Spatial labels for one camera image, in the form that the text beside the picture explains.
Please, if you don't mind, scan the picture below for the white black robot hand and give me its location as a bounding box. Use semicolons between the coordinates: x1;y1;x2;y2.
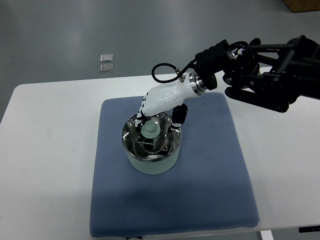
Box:
135;71;207;133

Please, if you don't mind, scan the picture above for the glass lid green knob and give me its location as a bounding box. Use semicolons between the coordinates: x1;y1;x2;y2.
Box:
121;111;182;161

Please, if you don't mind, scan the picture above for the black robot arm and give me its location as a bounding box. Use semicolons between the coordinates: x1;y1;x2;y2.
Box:
192;35;320;113

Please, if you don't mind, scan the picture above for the green pot steel interior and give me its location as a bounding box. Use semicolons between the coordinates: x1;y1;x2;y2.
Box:
121;111;182;175

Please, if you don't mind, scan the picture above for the upper floor metal plate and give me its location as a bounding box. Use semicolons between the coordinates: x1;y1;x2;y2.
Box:
100;53;113;63

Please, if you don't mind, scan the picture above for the blue cushion mat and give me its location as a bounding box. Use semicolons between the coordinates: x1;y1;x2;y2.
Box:
90;92;260;238

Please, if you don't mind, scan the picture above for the brown cardboard box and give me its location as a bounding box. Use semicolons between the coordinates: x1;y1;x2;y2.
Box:
282;0;320;13

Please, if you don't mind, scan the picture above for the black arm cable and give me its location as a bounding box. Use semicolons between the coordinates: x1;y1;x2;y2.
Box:
151;58;198;84

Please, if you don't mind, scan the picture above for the wire steaming rack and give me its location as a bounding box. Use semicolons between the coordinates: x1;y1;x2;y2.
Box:
132;134;172;160

